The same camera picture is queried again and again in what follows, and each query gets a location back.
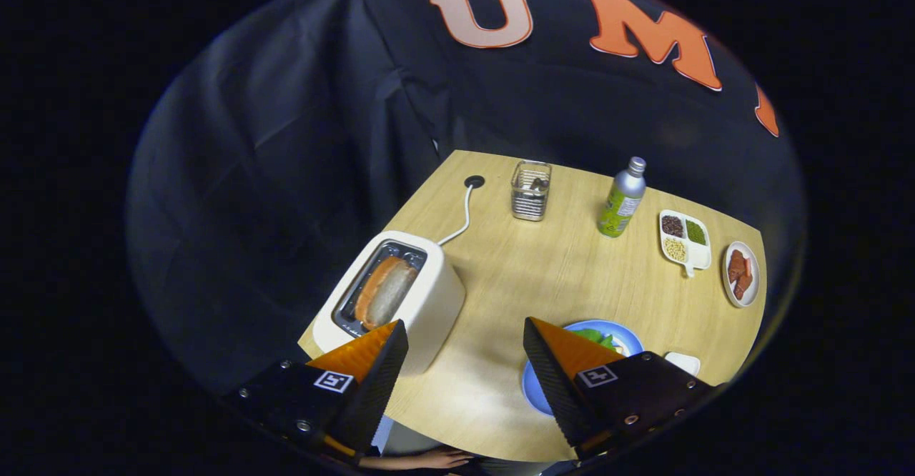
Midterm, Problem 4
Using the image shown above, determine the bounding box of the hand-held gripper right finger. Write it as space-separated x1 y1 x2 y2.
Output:
522 317 716 461

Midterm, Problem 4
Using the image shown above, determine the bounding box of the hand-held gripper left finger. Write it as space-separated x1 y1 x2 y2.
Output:
225 319 410 459

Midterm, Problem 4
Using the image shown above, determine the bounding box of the green lettuce leaf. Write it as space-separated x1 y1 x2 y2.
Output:
570 328 619 352

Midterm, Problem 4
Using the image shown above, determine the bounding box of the toasted bread slice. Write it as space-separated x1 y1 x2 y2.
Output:
354 255 419 332

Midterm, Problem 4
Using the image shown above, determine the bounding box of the blue round plate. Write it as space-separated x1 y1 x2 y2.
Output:
522 319 644 417

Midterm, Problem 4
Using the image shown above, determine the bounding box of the white toaster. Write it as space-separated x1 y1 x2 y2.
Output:
312 230 467 377

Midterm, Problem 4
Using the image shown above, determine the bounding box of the white curved plate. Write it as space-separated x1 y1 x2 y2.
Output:
663 351 702 378

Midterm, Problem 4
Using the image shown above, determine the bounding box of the green label metal bottle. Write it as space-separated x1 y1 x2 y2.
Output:
598 156 648 239

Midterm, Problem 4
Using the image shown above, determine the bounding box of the white divided dish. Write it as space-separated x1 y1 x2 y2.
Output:
658 209 713 278

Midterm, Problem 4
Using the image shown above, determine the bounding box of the white oval plate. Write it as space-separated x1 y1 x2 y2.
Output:
721 240 761 309

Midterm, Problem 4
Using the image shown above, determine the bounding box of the black backdrop cloth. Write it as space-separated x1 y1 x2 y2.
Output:
125 0 808 405

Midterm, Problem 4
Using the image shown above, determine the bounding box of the metal wire basket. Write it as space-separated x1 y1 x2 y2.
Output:
510 159 553 222

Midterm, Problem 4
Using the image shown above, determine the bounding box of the white toaster cable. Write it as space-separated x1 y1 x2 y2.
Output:
437 184 475 247

